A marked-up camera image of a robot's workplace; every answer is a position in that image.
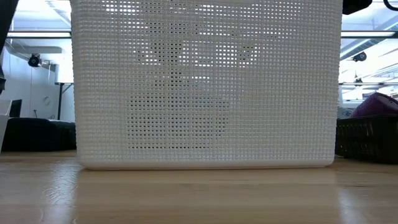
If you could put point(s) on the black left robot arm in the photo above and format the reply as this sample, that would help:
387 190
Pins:
6 31

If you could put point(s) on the background table with black legs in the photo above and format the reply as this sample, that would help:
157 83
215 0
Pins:
63 83

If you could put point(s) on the black first aid kit pouch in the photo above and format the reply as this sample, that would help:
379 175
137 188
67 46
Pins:
40 135

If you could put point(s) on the small black plastic basket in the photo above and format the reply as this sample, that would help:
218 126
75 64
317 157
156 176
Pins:
370 140

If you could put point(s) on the white perforated plastic basket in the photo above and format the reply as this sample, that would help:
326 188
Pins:
205 93

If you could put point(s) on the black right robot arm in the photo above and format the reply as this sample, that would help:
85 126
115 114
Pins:
356 6

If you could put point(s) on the black ceiling camera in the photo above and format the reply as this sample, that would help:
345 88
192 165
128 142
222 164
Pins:
360 56
34 60

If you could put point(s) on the purple bandage roll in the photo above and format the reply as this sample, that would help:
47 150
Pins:
374 105

